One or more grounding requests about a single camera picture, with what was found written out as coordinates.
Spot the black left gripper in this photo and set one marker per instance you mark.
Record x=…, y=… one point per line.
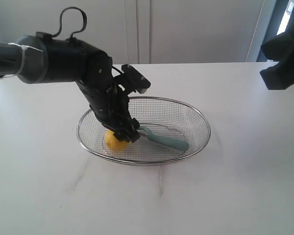
x=105, y=97

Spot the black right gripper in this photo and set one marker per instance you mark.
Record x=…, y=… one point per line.
x=281, y=50

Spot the yellow lemon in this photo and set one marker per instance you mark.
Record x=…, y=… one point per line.
x=113, y=143

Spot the teal handled peeler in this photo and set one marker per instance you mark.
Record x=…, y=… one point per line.
x=177, y=144

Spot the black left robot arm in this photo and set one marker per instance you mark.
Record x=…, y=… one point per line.
x=36, y=60

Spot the oval wire mesh basket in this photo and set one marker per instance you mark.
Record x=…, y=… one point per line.
x=163, y=116

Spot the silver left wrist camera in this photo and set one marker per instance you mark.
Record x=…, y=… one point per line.
x=138, y=82

